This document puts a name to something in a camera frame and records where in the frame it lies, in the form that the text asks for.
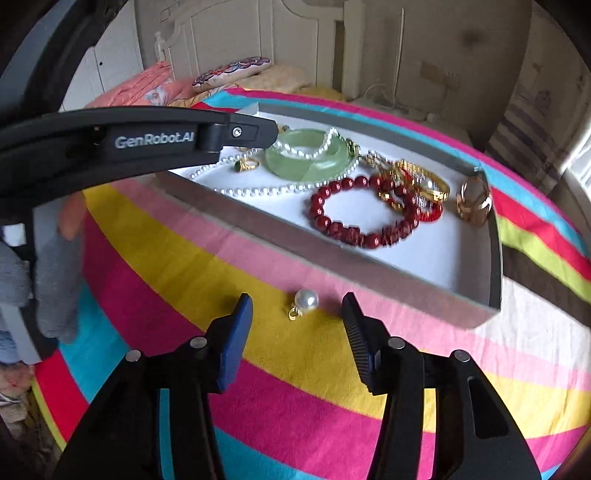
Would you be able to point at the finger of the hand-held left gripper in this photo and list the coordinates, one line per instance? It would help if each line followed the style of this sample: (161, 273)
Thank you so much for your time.
(249, 133)

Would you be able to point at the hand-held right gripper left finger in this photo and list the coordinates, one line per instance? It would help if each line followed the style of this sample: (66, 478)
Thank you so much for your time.
(235, 337)

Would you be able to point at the pearl pendant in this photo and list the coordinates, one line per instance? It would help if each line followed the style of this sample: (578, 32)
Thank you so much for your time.
(305, 300)

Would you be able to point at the wall outlet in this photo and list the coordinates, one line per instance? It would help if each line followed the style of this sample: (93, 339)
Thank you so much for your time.
(438, 76)

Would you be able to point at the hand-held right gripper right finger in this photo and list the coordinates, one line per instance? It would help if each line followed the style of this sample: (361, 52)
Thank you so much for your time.
(360, 344)

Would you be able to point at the white headboard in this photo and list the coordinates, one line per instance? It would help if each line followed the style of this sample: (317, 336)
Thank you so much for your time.
(231, 37)

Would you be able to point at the pile of clothes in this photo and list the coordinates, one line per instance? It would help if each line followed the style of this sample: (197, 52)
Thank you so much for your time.
(11, 369)

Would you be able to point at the white rectangular tray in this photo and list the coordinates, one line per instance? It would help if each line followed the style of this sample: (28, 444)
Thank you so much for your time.
(443, 258)

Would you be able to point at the person's left hand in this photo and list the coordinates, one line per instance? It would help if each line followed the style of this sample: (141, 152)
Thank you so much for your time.
(57, 286)

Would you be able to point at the embroidered pillow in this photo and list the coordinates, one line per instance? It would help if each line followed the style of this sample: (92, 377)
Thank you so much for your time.
(231, 71)

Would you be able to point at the patterned curtain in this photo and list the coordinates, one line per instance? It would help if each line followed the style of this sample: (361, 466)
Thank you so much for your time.
(526, 129)

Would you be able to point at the orange pink quilt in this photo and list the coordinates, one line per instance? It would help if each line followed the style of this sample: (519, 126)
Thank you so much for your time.
(138, 90)

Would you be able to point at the beige fuzzy blanket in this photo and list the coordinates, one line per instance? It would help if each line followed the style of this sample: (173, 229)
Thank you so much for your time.
(281, 78)

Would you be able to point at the green jade bangle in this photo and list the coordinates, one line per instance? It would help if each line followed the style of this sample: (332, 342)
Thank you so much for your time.
(286, 168)

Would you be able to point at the colourful striped blanket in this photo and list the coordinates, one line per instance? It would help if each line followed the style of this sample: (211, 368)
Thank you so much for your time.
(184, 258)

